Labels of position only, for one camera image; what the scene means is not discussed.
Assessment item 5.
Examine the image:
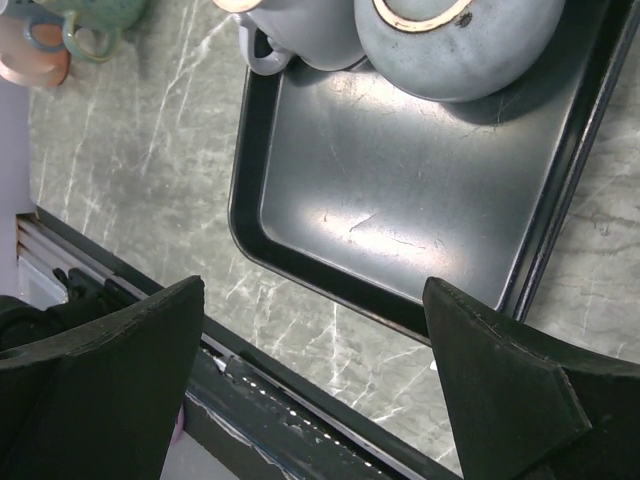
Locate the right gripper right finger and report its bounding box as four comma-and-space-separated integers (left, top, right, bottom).
423, 277, 639, 479

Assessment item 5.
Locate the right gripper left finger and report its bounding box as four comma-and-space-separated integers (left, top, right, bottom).
1, 276, 204, 479

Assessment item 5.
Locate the pink mug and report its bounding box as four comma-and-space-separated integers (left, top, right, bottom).
1, 15, 70, 87

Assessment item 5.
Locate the teal glazed mug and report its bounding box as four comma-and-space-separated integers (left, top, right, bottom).
35, 0, 148, 64

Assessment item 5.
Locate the pale grey mug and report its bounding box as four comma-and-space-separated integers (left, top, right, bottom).
214, 0, 365, 76

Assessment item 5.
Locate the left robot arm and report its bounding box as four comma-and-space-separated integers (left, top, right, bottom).
1, 268, 136, 352

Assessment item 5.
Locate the grey mug white rim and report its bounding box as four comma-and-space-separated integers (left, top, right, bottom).
354, 0, 565, 103

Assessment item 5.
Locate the black tray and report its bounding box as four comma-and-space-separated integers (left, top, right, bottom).
228, 1, 639, 340

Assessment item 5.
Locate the aluminium rail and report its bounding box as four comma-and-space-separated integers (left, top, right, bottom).
16, 209, 148, 300

